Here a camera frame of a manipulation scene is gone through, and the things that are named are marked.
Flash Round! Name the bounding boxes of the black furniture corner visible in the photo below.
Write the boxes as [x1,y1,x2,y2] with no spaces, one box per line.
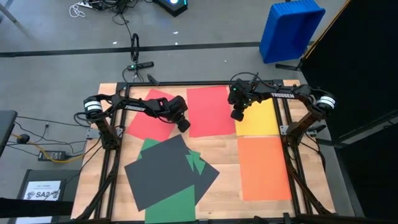
[0,109,19,158]

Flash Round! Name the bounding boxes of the black case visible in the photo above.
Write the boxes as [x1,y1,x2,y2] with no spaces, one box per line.
[14,169,81,224]

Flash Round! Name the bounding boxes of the black round plug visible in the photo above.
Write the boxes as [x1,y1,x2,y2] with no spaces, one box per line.
[16,133,31,145]

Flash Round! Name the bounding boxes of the black computer with lights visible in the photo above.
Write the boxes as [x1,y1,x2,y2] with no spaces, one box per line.
[153,0,189,17]

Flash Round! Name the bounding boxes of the black partition panel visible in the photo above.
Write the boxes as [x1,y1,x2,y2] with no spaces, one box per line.
[299,0,398,224]

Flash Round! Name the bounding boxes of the black clamp lever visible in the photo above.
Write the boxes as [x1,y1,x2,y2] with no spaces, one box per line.
[306,124,327,134]

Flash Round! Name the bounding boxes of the tangled black cables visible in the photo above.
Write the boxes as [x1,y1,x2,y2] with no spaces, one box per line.
[88,0,147,41]

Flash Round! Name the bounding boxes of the black aluminium table frame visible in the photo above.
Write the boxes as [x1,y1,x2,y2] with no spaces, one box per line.
[70,80,338,224]

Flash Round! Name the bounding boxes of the white SA2 label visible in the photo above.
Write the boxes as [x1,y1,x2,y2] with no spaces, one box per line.
[22,180,62,202]

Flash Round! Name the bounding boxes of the coiled black cable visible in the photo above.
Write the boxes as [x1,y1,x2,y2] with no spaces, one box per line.
[130,32,141,64]

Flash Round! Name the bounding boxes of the black paper sheet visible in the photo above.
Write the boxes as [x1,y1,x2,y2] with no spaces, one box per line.
[124,134,196,212]
[185,152,221,205]

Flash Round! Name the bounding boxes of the black floor cable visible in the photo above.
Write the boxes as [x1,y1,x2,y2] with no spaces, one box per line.
[12,114,105,187]

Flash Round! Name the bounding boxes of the orange paper sheet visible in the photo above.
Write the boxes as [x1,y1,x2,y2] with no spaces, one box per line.
[237,136,293,202]

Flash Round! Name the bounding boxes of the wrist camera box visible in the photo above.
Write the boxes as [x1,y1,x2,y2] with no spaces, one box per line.
[176,118,192,134]
[230,109,246,123]

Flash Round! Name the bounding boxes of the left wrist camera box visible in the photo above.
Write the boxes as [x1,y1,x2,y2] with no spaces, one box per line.
[176,118,192,134]

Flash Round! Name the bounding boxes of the blue plastic bin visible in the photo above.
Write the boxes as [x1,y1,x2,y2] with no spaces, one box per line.
[259,0,326,65]

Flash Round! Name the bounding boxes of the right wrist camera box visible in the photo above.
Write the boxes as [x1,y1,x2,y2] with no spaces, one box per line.
[230,109,246,123]

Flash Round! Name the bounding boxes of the yellow floor cable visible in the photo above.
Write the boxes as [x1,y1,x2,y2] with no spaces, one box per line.
[11,133,85,165]

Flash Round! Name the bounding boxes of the white cable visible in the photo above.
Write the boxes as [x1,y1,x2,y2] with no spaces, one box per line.
[68,2,87,19]

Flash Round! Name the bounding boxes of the yellow paper sheet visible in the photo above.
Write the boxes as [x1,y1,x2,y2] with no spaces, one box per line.
[233,96,280,137]

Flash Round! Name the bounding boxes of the black USB hub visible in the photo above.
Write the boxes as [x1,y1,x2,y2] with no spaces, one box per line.
[126,61,155,72]

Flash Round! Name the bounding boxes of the grey metal leg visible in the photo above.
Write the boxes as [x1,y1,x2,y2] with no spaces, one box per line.
[0,0,34,37]

